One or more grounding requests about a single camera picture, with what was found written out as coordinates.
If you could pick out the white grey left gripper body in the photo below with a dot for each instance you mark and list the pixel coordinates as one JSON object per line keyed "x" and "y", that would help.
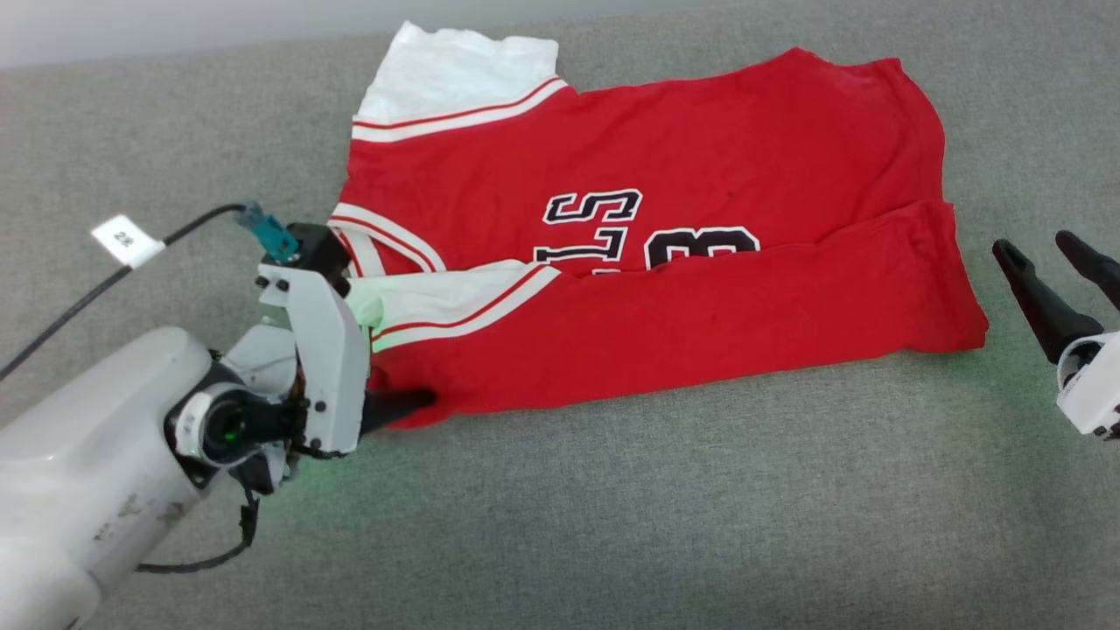
{"x": 328, "y": 367}

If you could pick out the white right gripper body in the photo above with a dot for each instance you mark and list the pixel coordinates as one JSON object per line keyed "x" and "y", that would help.
{"x": 1098, "y": 385}

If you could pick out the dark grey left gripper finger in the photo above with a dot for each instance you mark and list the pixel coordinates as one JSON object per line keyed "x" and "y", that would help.
{"x": 394, "y": 407}

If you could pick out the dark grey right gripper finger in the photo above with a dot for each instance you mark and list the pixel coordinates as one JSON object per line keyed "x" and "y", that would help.
{"x": 1046, "y": 306}
{"x": 1094, "y": 261}

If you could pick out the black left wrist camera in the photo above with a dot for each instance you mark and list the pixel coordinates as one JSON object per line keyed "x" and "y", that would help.
{"x": 315, "y": 249}

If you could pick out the red white basketball jersey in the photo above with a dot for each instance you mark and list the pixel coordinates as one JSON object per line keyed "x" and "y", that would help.
{"x": 700, "y": 149}

